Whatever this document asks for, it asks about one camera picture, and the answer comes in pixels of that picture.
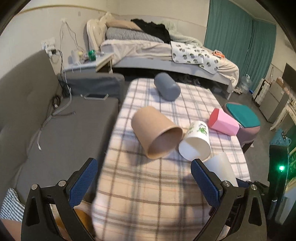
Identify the teal stool cushion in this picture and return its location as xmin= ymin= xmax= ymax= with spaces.
xmin=226 ymin=103 xmax=260 ymax=128

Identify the white cup with green print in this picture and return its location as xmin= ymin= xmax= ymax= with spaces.
xmin=178 ymin=120 xmax=211 ymax=161

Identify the brown paper cup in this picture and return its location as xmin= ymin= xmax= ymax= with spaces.
xmin=131 ymin=106 xmax=183 ymax=160

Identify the white suitcase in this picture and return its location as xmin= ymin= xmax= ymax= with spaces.
xmin=252 ymin=79 xmax=270 ymax=106

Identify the grey sofa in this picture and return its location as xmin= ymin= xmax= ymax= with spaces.
xmin=1 ymin=51 xmax=125 ymax=202

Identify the plaid table cloth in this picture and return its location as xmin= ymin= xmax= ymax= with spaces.
xmin=91 ymin=77 xmax=251 ymax=241

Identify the white charging cable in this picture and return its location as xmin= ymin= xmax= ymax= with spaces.
xmin=36 ymin=87 xmax=73 ymax=151

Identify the wall power socket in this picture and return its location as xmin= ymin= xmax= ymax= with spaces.
xmin=41 ymin=37 xmax=57 ymax=58

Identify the large water bottle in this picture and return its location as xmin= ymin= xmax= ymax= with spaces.
xmin=239 ymin=74 xmax=252 ymax=94

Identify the pink faceted cup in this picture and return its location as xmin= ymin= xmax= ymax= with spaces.
xmin=208 ymin=108 xmax=240 ymax=136

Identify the white tumbler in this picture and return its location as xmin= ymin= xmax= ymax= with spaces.
xmin=71 ymin=50 xmax=80 ymax=65

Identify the black clothing on bed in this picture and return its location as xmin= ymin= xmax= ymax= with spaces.
xmin=130 ymin=19 xmax=171 ymax=44

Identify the blue laundry basket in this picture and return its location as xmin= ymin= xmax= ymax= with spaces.
xmin=269 ymin=128 xmax=292 ymax=147

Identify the small silver fridge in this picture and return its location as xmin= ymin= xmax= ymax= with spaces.
xmin=259 ymin=82 xmax=289 ymax=123

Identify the teal curtain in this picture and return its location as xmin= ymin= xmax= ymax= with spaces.
xmin=204 ymin=0 xmax=276 ymax=91

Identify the orange snack packet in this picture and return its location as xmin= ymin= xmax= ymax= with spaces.
xmin=212 ymin=50 xmax=225 ymax=59

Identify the white patterned mat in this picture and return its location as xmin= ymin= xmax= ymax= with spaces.
xmin=170 ymin=41 xmax=209 ymax=65

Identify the beige pillow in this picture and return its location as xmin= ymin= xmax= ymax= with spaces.
xmin=106 ymin=19 xmax=142 ymax=31

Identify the bed with grey frame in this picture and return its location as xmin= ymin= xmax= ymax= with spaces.
xmin=86 ymin=14 xmax=239 ymax=94

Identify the black charging cable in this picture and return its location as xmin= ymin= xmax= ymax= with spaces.
xmin=52 ymin=49 xmax=72 ymax=108

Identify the purple plastic stool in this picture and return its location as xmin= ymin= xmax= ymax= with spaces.
xmin=222 ymin=102 xmax=260 ymax=153

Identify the striped patterned mat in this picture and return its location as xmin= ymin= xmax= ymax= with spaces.
xmin=199 ymin=54 xmax=220 ymax=75

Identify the black television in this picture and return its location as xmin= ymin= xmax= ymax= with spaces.
xmin=282 ymin=63 xmax=296 ymax=90

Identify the white smartphone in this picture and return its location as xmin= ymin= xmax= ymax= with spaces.
xmin=84 ymin=93 xmax=109 ymax=101

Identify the white nightstand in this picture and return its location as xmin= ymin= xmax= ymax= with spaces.
xmin=62 ymin=53 xmax=113 ymax=73

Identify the green can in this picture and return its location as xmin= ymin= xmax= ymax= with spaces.
xmin=88 ymin=50 xmax=96 ymax=62

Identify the checkered pillow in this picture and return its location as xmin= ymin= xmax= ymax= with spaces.
xmin=106 ymin=27 xmax=164 ymax=43

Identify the light blue white cup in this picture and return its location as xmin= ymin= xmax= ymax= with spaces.
xmin=203 ymin=152 xmax=238 ymax=187

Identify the light green blanket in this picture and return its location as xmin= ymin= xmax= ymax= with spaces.
xmin=160 ymin=20 xmax=206 ymax=47

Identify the grey blue cup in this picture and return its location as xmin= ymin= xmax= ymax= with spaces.
xmin=154 ymin=72 xmax=181 ymax=101

